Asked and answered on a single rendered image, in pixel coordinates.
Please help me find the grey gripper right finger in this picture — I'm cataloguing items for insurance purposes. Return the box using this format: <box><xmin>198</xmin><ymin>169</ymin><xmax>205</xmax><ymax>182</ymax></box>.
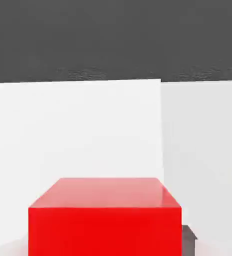
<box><xmin>181</xmin><ymin>224</ymin><xmax>232</xmax><ymax>256</ymax></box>

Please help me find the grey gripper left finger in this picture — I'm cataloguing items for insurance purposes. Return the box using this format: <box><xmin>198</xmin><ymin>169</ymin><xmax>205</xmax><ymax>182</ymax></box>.
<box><xmin>0</xmin><ymin>237</ymin><xmax>29</xmax><ymax>256</ymax></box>

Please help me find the small red cube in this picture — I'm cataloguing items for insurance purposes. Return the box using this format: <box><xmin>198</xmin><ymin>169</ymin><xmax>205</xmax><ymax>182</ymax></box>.
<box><xmin>27</xmin><ymin>177</ymin><xmax>183</xmax><ymax>256</ymax></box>

